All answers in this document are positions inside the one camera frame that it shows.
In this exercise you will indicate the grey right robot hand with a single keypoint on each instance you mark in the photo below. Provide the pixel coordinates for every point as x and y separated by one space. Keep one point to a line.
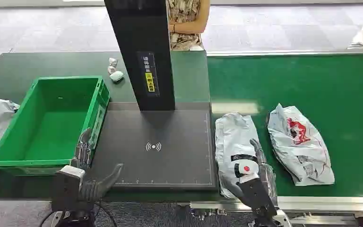
267 180

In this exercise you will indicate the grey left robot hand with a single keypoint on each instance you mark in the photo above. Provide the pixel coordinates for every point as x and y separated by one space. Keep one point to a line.
90 189

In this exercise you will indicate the plain grey plastic parcel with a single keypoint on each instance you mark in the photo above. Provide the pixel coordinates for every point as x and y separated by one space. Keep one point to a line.
231 137

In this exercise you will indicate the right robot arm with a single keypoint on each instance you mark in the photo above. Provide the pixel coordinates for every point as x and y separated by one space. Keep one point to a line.
267 223

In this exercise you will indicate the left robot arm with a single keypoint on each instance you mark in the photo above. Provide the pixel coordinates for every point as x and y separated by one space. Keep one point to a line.
75 219

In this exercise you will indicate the grey parcel with red print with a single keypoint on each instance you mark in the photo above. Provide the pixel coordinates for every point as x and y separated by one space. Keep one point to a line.
306 156

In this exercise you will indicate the green plastic crate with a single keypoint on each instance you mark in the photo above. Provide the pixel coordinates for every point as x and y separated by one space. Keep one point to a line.
50 125

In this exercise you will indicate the green conveyor belt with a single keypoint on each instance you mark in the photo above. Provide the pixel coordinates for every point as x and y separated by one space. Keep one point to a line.
310 84

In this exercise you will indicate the small white earbud case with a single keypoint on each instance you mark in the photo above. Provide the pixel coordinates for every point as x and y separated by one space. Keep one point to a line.
116 76

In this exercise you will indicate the small clear wrapped item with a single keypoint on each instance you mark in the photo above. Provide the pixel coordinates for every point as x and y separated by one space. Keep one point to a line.
111 69
113 61

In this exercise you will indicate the black yellow warning label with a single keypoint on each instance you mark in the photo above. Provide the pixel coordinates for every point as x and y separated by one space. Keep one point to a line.
148 73

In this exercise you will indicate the black scanner column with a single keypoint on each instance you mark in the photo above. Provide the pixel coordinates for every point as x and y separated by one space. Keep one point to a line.
140 37

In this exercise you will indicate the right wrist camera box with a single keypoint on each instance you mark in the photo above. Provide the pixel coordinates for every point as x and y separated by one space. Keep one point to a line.
253 194

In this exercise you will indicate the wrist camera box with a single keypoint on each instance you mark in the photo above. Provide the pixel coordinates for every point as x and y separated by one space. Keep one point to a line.
253 194
65 191

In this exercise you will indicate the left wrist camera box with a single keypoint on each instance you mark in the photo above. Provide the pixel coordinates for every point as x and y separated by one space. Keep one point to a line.
65 191

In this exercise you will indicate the silver conveyor frame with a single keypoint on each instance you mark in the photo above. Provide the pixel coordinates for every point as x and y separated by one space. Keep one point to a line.
325 204

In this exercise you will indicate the black scanner base plate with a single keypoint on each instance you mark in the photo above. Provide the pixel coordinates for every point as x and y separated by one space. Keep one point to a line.
175 150

